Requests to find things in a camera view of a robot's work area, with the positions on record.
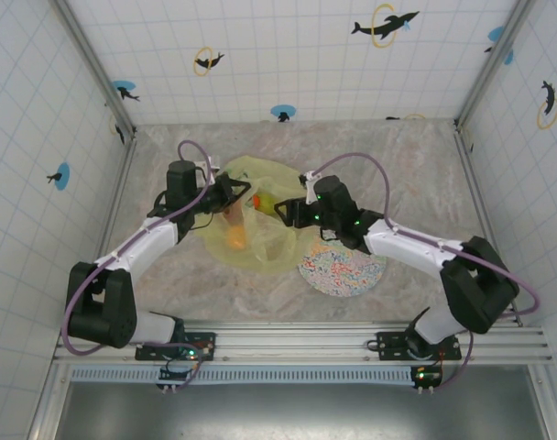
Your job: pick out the orange fruit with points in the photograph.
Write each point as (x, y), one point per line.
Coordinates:
(236, 239)

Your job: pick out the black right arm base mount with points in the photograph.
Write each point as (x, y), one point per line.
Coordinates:
(390, 344)

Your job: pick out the controller circuit board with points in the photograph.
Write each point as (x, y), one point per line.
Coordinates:
(180, 371)
(427, 377)

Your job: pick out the colourful squiggle pattern plate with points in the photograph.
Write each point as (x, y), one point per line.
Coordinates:
(338, 275)

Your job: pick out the left controller circuit board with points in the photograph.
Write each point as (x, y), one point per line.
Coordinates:
(180, 371)

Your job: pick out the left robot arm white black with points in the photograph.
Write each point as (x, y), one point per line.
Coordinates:
(141, 247)

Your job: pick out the aluminium mounting rail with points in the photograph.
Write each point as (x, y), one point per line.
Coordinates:
(297, 341)

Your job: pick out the grey metal front panel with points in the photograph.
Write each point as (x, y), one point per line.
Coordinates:
(297, 412)

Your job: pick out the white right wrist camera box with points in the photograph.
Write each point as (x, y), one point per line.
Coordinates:
(311, 183)

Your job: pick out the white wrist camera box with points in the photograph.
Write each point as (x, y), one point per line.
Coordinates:
(311, 183)
(205, 165)

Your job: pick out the aluminium frame post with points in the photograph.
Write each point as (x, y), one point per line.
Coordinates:
(494, 64)
(95, 64)

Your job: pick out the right controller circuit board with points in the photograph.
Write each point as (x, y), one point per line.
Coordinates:
(427, 377)

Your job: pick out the yellow translucent plastic bag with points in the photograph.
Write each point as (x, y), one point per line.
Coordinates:
(274, 172)

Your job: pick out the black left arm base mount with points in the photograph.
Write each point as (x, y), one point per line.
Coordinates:
(205, 346)

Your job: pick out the aluminium side frame rail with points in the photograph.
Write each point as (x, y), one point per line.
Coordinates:
(474, 183)
(121, 179)

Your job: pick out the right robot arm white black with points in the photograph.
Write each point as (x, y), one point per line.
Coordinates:
(407, 243)

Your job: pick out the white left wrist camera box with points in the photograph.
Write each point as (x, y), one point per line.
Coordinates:
(205, 165)

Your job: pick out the dolphin blue circle sticker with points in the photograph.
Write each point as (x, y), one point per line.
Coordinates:
(496, 34)
(63, 176)
(283, 112)
(123, 88)

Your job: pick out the yellow green fruit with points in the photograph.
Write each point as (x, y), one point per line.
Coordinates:
(267, 202)

